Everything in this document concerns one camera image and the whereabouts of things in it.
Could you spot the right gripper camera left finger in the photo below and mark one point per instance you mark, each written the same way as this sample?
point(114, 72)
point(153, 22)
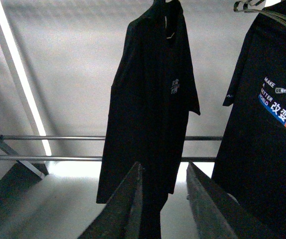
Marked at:
point(121, 216)

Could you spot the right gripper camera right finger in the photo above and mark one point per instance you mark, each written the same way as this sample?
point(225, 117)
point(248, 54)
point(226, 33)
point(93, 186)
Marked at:
point(216, 214)

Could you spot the black t-shirt small logo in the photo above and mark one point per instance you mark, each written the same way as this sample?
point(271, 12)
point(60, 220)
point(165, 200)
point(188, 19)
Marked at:
point(151, 97)

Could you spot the grey hanger of slogan shirt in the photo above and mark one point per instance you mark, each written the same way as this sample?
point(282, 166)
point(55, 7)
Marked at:
point(243, 6)

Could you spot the black t-shirt slogan print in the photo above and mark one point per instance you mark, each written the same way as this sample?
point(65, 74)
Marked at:
point(251, 161)

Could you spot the diagonal rack brace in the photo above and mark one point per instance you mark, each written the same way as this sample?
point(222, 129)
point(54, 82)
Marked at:
point(11, 152)

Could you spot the upper rack crossbar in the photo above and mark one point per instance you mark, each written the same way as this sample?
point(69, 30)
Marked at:
point(93, 138)

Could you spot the rack crossbar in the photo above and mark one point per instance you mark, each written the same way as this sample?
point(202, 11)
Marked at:
point(93, 138)
point(84, 158)

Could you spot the lower rack crossbar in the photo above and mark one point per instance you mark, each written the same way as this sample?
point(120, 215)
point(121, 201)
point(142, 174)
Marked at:
point(84, 158)

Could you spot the white ceiling light strip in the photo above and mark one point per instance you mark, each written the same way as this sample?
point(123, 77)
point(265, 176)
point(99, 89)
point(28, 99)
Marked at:
point(20, 71)

